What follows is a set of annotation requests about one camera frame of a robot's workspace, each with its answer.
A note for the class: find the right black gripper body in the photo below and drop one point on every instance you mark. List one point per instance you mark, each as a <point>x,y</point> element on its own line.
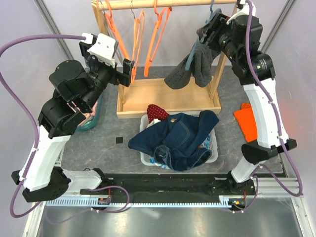
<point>220,39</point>

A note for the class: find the red polka dot skirt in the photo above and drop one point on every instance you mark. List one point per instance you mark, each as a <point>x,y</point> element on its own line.
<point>156,112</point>

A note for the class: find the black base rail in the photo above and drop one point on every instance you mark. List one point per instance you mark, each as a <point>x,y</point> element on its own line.
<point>177,188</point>

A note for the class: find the dark grey dotted garment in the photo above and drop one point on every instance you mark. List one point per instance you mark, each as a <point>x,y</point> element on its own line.
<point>200,69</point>

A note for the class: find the blue floral skirt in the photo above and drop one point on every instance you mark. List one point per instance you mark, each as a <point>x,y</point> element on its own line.
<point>188,156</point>

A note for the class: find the orange folded cloth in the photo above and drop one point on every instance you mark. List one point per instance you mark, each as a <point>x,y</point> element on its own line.
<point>246,121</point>

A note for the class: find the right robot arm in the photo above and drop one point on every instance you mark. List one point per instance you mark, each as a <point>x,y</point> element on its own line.
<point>239,40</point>

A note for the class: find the white plastic laundry basket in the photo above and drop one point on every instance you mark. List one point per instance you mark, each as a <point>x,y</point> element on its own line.
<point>145,158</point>

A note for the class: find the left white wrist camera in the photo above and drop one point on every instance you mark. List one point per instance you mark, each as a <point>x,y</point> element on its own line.
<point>103,47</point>

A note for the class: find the wooden clothes rack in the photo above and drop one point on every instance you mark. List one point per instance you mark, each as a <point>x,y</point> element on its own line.
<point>133,100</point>

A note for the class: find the orange hanger of white skirt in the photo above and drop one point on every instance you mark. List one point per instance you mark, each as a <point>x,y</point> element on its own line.
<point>114,30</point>

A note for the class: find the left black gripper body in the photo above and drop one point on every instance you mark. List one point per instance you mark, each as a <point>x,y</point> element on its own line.
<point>117,77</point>

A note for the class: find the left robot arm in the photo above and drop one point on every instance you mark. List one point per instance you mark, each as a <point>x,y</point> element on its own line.
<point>76,92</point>

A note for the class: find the orange hanger of denim skirt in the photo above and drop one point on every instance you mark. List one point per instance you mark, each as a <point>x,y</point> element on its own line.
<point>160,24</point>

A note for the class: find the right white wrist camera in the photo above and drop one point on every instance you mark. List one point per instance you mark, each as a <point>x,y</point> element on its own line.
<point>245,7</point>

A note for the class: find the orange hanger of floral skirt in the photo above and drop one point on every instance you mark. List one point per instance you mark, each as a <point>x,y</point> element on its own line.
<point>137,42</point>

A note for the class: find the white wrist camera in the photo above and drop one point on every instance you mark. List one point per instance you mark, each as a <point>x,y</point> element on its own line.
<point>245,7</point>
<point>103,47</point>

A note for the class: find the teal laundry basket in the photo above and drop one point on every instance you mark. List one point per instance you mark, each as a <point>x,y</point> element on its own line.
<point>91,118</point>

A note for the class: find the blue-grey hanger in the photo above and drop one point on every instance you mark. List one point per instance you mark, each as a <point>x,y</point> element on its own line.
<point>192,52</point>

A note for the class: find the slotted grey cable duct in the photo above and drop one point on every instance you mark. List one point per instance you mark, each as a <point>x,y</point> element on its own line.
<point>97,202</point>

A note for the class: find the dark denim skirt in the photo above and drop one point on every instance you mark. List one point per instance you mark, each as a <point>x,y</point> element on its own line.
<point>176,141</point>

